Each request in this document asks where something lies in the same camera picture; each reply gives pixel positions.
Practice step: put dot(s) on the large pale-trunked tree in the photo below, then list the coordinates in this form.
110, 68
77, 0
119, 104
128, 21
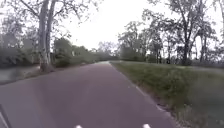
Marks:
43, 40

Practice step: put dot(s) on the reddish asphalt path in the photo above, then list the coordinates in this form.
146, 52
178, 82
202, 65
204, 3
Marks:
90, 96

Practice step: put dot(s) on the row of bushes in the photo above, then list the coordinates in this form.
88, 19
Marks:
70, 55

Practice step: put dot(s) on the robot's own part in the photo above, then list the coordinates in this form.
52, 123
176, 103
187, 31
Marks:
146, 126
78, 126

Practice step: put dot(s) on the grass verge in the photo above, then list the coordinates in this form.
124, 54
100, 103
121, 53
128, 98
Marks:
173, 83

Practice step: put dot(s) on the row of trees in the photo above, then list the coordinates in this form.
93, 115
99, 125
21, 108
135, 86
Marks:
173, 40

